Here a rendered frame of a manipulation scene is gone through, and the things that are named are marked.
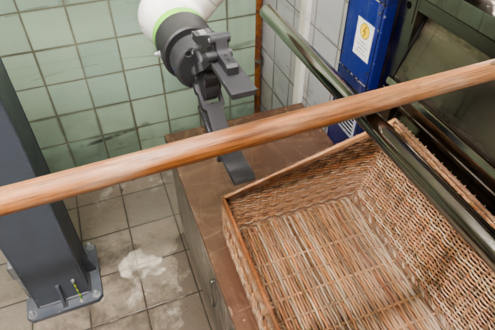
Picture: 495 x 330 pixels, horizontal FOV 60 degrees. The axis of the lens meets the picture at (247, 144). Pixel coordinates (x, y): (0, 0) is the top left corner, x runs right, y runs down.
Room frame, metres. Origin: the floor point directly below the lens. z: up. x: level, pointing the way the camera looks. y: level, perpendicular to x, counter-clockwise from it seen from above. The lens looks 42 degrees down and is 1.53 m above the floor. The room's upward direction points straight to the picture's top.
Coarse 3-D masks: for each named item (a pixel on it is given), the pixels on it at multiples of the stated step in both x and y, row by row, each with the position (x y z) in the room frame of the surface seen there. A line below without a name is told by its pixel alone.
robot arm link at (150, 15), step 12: (144, 0) 0.70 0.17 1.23; (156, 0) 0.68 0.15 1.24; (168, 0) 0.68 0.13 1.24; (180, 0) 0.68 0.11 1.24; (192, 0) 0.68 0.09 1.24; (204, 0) 0.69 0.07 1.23; (144, 12) 0.68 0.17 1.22; (156, 12) 0.66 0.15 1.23; (168, 12) 0.64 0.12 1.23; (192, 12) 0.65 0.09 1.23; (204, 12) 0.69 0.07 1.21; (144, 24) 0.67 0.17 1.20; (156, 24) 0.63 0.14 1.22
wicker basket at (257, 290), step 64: (256, 192) 0.73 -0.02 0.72; (320, 192) 0.79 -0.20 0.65; (384, 192) 0.76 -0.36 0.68; (256, 256) 0.63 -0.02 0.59; (320, 256) 0.62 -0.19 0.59; (448, 256) 0.54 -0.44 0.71; (256, 320) 0.46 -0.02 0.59; (320, 320) 0.46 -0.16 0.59; (384, 320) 0.46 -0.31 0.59; (448, 320) 0.45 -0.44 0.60
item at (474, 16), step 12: (432, 0) 0.89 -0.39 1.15; (444, 0) 0.86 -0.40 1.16; (456, 0) 0.83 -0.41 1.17; (468, 0) 0.81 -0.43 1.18; (480, 0) 0.81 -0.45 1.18; (492, 0) 0.81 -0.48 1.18; (456, 12) 0.82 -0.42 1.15; (468, 12) 0.79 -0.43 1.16; (480, 12) 0.77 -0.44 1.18; (492, 12) 0.76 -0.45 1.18; (468, 24) 0.78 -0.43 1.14; (480, 24) 0.76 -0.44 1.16; (492, 24) 0.74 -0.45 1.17; (492, 36) 0.73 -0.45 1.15
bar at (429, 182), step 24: (288, 24) 0.72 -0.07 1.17; (312, 48) 0.64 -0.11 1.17; (312, 72) 0.59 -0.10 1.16; (336, 72) 0.56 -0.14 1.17; (336, 96) 0.52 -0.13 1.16; (360, 120) 0.46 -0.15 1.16; (384, 120) 0.45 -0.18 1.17; (384, 144) 0.41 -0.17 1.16; (408, 144) 0.40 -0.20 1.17; (408, 168) 0.36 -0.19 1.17; (432, 168) 0.36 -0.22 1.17; (432, 192) 0.33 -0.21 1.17; (456, 192) 0.32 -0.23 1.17; (456, 216) 0.29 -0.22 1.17; (480, 216) 0.29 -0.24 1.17; (480, 240) 0.26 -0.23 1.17
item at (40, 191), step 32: (480, 64) 0.53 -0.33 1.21; (352, 96) 0.45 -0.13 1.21; (384, 96) 0.46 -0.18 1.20; (416, 96) 0.47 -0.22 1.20; (256, 128) 0.39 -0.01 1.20; (288, 128) 0.40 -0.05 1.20; (128, 160) 0.34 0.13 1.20; (160, 160) 0.34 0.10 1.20; (192, 160) 0.35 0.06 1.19; (0, 192) 0.29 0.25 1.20; (32, 192) 0.30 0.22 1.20; (64, 192) 0.30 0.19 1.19
